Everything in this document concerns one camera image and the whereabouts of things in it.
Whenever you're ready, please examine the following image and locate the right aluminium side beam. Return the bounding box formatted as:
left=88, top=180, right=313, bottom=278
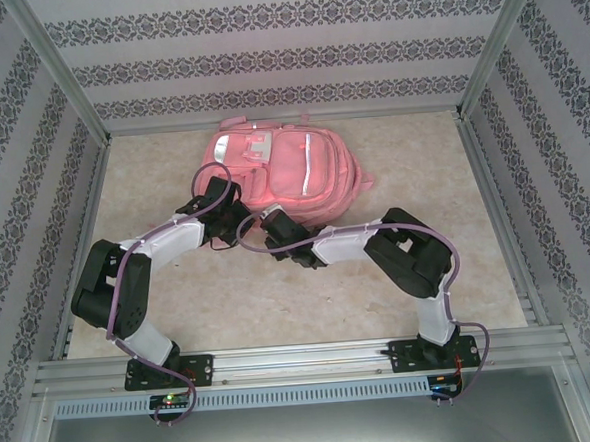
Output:
left=456, top=110, right=551, bottom=332

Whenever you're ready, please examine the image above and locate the small circuit board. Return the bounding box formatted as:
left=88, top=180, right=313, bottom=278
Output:
left=148, top=392, right=193, bottom=410
left=428, top=374, right=465, bottom=399

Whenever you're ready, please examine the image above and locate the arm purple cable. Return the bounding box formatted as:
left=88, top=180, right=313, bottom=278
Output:
left=236, top=196, right=497, bottom=415
left=96, top=163, right=248, bottom=432

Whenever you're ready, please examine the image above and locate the slotted grey cable duct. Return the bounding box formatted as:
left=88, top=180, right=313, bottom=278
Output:
left=52, top=376, right=432, bottom=421

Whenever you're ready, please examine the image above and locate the grey metal sheet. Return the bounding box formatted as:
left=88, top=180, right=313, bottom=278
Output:
left=14, top=362, right=590, bottom=442

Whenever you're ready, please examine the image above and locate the right aluminium frame post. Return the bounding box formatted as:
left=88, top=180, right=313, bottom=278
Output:
left=449, top=0, right=555, bottom=121

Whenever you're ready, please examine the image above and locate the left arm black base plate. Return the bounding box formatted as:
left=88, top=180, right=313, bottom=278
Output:
left=122, top=353, right=217, bottom=393

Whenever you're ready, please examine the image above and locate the aluminium mounting rail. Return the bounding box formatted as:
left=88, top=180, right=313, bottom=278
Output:
left=30, top=327, right=578, bottom=398

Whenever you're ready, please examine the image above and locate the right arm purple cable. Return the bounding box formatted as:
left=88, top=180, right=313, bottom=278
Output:
left=236, top=196, right=497, bottom=415

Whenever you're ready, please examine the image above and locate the aluminium frame post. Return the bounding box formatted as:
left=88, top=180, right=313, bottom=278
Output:
left=449, top=0, right=555, bottom=121
left=3, top=0, right=112, bottom=150

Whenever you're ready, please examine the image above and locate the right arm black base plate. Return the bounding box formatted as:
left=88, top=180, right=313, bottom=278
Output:
left=386, top=334, right=483, bottom=376

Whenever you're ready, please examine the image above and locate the left small circuit board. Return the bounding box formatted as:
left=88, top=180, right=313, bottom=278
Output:
left=148, top=392, right=193, bottom=410

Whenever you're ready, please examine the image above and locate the left aluminium side beam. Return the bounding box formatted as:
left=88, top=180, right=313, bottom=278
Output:
left=37, top=141, right=125, bottom=362

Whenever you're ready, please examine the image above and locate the right small circuit board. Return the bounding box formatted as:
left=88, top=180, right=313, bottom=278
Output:
left=428, top=374, right=465, bottom=399

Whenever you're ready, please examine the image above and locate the aluminium side beam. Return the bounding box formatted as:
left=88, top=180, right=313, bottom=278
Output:
left=37, top=141, right=125, bottom=362
left=456, top=110, right=551, bottom=332

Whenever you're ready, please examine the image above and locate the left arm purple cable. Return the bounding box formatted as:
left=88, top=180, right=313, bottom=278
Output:
left=96, top=163, right=248, bottom=432

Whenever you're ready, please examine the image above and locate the left aluminium frame post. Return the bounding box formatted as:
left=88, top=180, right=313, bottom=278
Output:
left=3, top=0, right=112, bottom=150

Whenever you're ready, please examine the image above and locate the aluminium back beam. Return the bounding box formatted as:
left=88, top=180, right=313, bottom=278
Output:
left=106, top=103, right=463, bottom=139

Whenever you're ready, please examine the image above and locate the pink backpack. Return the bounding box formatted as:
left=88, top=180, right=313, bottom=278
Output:
left=199, top=108, right=379, bottom=235

